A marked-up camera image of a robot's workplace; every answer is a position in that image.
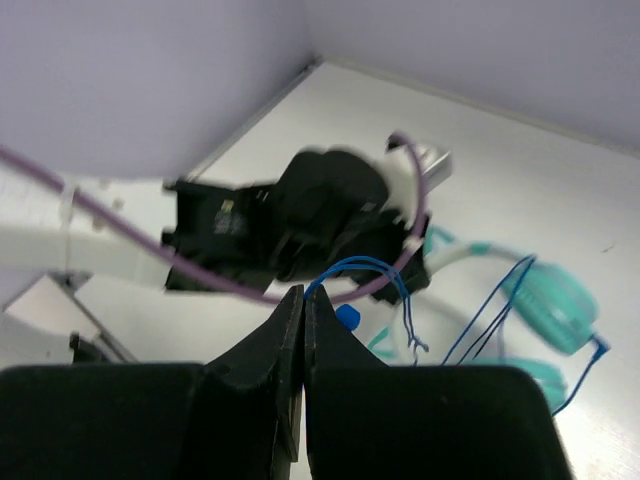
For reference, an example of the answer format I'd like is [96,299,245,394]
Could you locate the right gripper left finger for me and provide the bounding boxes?
[1,286,304,479]

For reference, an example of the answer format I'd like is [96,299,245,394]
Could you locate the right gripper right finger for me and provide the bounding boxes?
[304,287,571,479]

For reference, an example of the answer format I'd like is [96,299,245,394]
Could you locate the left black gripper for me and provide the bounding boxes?
[272,145,434,306]

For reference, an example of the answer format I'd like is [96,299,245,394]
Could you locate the thin blue headphone cable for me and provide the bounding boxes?
[303,253,612,416]

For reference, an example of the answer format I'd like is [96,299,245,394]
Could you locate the teal cat-ear headphones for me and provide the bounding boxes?
[367,224,601,409]

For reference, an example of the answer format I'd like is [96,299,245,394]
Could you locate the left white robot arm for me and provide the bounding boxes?
[1,138,448,304]

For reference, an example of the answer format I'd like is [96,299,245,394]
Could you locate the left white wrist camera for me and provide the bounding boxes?
[377,144,453,225]

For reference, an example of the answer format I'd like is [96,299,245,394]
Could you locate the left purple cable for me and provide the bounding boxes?
[0,130,431,307]

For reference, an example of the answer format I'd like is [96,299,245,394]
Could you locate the aluminium rail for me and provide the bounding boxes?
[181,56,324,187]

